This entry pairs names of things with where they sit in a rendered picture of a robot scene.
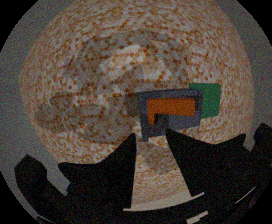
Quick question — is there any orange l-shaped part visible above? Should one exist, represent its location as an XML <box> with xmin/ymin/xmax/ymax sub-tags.
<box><xmin>147</xmin><ymin>97</ymin><xmax>196</xmax><ymax>125</ymax></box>

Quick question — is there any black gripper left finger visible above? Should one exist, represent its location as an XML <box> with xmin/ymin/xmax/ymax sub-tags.
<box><xmin>58</xmin><ymin>132</ymin><xmax>136</xmax><ymax>209</ymax></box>

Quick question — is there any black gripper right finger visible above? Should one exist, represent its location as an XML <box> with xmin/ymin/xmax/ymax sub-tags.
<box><xmin>165</xmin><ymin>128</ymin><xmax>246</xmax><ymax>197</ymax></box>

